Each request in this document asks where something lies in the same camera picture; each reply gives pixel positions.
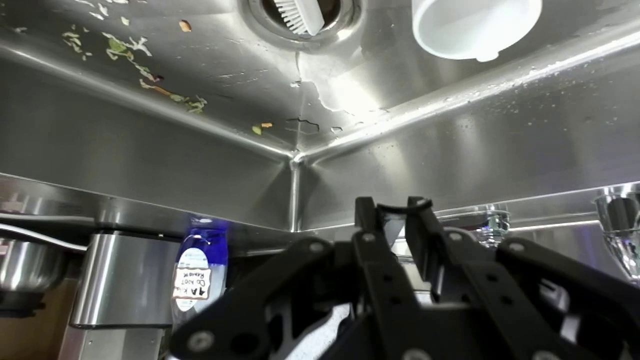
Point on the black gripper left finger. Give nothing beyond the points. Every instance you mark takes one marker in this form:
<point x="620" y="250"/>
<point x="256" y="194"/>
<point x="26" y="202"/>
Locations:
<point x="301" y="301"/>

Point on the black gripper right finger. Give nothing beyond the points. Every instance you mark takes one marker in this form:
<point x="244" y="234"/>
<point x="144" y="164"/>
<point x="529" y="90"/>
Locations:
<point x="520" y="301"/>

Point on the stainless steel sink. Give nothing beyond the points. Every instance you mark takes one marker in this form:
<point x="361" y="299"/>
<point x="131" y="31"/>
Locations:
<point x="167" y="152"/>

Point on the round metal sink drain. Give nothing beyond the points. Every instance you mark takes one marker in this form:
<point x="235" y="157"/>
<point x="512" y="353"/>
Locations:
<point x="347" y="21"/>

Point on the white dish brush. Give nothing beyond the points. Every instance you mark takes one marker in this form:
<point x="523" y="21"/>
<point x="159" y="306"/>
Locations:
<point x="296" y="12"/>

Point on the blue bottle with white label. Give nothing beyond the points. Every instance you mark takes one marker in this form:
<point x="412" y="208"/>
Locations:
<point x="201" y="243"/>

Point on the chrome faucet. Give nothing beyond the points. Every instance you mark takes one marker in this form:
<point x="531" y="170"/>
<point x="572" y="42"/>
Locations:
<point x="620" y="231"/>

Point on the steel cylinder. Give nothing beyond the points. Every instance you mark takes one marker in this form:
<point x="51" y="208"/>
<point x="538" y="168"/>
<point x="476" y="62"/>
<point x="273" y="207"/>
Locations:
<point x="123" y="280"/>

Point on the steel bowl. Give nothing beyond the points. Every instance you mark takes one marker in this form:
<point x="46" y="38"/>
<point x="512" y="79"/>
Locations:
<point x="26" y="266"/>

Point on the white plastic cup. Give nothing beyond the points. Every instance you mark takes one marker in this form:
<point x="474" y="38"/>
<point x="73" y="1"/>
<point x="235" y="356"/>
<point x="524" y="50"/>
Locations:
<point x="467" y="27"/>

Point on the green vegetable scrap strip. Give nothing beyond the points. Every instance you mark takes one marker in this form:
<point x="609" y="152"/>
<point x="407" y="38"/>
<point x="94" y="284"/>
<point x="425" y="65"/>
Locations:
<point x="121" y="48"/>

